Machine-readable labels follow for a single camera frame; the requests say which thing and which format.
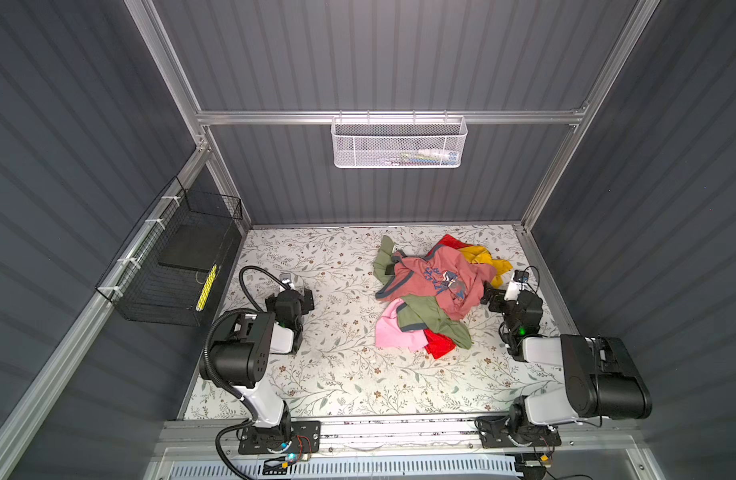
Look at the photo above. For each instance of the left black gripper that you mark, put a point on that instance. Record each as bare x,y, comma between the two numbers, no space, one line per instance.
305,300

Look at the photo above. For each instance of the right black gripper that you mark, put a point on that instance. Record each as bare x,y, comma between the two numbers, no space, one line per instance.
496,301

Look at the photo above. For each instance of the red cloth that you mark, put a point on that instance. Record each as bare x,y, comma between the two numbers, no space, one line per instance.
438,345

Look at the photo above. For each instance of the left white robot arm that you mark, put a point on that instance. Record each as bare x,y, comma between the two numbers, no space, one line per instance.
240,344

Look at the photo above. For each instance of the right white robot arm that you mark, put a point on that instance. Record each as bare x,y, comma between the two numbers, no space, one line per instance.
600,378

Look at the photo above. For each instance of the yellow cloth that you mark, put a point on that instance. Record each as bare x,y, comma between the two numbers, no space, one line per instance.
481,255

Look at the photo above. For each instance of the light pink cloth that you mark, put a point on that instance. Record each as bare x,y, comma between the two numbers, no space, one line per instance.
389,335

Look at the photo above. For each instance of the dusty rose printed shirt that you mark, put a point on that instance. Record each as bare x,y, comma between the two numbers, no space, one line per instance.
456,284

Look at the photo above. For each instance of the yellow green brush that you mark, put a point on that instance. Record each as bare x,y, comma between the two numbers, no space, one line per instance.
206,289

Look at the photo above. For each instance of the olive green shirt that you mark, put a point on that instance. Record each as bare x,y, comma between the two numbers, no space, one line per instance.
425,313

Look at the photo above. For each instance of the black pad in basket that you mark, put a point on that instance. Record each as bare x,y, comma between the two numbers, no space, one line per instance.
195,248

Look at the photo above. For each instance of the white vented strip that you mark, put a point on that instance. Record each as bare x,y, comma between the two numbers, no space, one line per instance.
388,467

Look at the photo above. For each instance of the items in white basket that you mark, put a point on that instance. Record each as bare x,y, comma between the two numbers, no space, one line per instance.
434,157

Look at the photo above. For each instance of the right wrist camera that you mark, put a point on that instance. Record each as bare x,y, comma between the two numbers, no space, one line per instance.
518,283

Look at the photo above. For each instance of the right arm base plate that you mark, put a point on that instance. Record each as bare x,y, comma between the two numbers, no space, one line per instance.
503,432

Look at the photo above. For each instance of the black wire basket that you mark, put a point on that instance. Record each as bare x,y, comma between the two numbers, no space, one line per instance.
141,290

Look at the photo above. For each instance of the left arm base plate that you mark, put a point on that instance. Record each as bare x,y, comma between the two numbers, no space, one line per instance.
296,437

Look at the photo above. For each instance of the white wire mesh basket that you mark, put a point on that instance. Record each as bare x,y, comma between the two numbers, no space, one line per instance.
361,142

